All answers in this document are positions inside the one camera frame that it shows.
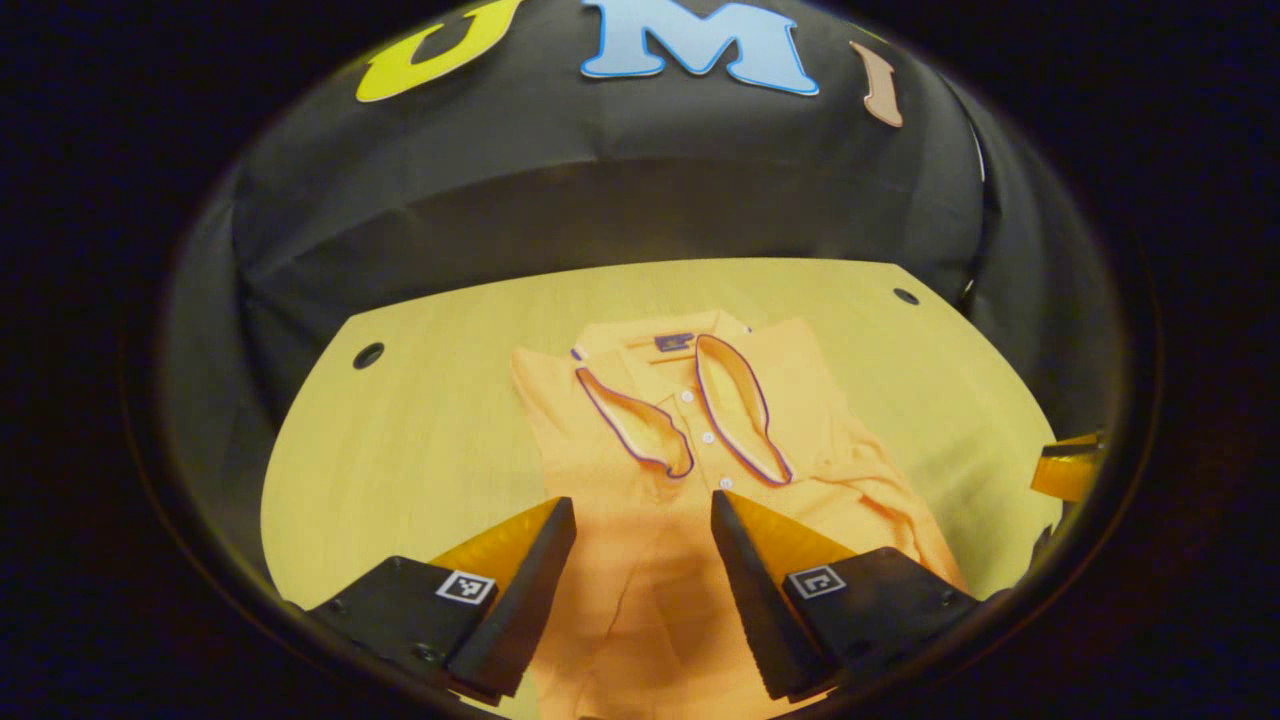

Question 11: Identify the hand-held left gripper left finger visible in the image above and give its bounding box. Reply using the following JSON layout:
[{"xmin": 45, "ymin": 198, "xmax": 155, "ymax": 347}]
[{"xmin": 305, "ymin": 496, "xmax": 578, "ymax": 706}]

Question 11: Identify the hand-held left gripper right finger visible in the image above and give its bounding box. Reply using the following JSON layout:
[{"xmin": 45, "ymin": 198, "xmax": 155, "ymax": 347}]
[{"xmin": 710, "ymin": 490, "xmax": 986, "ymax": 701}]

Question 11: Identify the orange T-shirt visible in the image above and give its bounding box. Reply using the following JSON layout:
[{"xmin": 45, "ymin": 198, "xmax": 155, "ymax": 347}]
[{"xmin": 510, "ymin": 310, "xmax": 969, "ymax": 720}]

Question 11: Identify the black backdrop cloth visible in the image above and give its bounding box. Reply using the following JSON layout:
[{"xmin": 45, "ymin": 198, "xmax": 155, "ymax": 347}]
[{"xmin": 165, "ymin": 0, "xmax": 1126, "ymax": 561}]

